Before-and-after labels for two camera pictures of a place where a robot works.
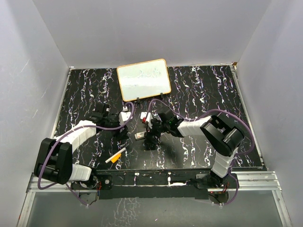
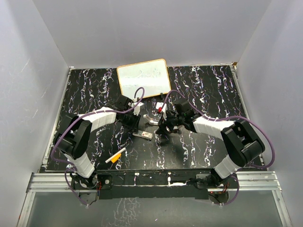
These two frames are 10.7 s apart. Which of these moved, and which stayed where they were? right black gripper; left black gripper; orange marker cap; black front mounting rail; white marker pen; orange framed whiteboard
Moved: right black gripper; left black gripper
Stayed: white marker pen; orange framed whiteboard; orange marker cap; black front mounting rail
